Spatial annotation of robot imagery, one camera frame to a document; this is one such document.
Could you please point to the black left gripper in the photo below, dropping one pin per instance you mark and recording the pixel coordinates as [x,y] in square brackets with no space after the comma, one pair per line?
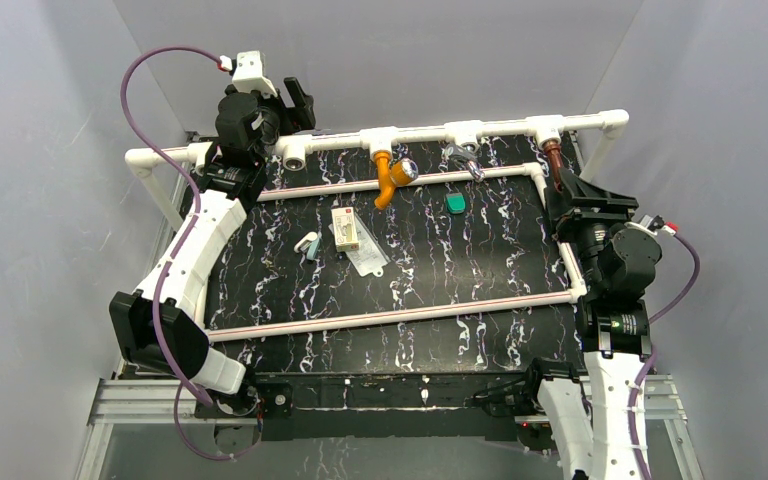
[287,110]

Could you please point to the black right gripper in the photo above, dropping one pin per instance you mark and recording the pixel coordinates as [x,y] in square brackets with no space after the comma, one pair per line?
[582,191]

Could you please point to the dark red water faucet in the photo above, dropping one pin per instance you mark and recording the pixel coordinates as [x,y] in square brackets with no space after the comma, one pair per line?
[552,151]

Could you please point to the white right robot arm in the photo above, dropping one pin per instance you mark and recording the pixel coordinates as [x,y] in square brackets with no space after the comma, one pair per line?
[602,436]

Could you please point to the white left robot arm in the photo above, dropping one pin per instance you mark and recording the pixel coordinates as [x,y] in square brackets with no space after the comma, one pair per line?
[158,324]

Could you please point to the chrome water faucet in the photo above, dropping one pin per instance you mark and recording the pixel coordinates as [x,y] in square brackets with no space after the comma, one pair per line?
[465,158]

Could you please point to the orange water faucet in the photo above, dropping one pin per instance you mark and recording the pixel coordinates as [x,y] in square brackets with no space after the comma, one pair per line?
[390,177]

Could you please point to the green square tape measure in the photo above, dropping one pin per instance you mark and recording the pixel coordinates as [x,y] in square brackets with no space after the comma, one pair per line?
[455,203]

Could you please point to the cream cardboard box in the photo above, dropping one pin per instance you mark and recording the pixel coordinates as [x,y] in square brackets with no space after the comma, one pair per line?
[344,228]

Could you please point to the white blue stapler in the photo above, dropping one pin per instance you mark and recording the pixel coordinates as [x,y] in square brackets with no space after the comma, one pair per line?
[308,246]

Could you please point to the white plastic package card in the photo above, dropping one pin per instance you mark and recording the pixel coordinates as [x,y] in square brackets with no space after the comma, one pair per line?
[369,258]

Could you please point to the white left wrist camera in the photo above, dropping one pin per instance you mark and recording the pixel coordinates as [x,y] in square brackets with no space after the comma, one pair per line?
[249,75]

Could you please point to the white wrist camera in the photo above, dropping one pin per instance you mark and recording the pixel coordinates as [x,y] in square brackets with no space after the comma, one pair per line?
[653,226]
[249,75]

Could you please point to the white pipe frame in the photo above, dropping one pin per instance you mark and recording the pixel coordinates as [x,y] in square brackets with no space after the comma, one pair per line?
[384,139]

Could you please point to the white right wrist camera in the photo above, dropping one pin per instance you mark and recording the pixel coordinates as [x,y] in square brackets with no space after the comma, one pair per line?
[653,226]

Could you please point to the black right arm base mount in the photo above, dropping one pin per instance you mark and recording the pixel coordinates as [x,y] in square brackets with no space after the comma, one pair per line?
[519,397]

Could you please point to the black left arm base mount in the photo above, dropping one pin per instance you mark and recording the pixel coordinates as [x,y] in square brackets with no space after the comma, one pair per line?
[260,399]

